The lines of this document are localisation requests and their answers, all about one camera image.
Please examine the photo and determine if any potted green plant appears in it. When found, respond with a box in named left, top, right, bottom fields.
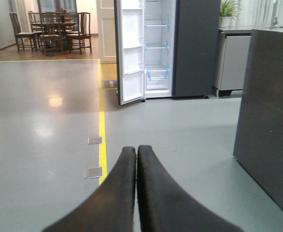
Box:
left=219, top=0, right=238, bottom=28

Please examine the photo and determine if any grey granite kitchen island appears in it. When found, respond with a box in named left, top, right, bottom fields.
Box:
left=233, top=28, right=283, bottom=211

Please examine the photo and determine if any dark grey fridge body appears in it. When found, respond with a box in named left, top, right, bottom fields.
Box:
left=144, top=0, right=220, bottom=98

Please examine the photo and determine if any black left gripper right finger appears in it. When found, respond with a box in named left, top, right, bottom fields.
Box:
left=137, top=145, right=242, bottom=232

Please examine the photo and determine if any clear fridge crisper drawer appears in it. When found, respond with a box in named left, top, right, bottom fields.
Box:
left=145, top=68, right=169, bottom=81

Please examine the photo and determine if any wooden dining chair front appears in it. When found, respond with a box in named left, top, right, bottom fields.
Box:
left=39, top=12, right=64, bottom=54

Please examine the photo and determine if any wooden dining table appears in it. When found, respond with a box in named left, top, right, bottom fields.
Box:
left=30, top=21, right=77, bottom=50

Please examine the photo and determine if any grey counter cabinet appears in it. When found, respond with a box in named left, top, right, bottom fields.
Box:
left=212, top=27, right=252, bottom=97

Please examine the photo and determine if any silver floor outlet plate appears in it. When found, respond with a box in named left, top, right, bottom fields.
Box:
left=87, top=136, right=102, bottom=145

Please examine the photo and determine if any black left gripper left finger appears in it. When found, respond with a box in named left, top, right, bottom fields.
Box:
left=44, top=146, right=137, bottom=232

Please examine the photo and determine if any wooden dining chair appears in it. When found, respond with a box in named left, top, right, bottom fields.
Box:
left=39, top=12, right=64, bottom=54
left=66, top=12, right=92, bottom=54
left=9, top=12, right=38, bottom=52

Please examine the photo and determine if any fridge door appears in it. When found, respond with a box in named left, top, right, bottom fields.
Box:
left=114, top=0, right=145, bottom=105

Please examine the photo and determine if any wooden dining chair left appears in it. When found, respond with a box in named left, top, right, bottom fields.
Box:
left=9, top=12, right=38, bottom=52

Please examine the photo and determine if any wooden dining chair right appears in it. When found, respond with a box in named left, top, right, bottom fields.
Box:
left=66, top=12, right=92, bottom=54

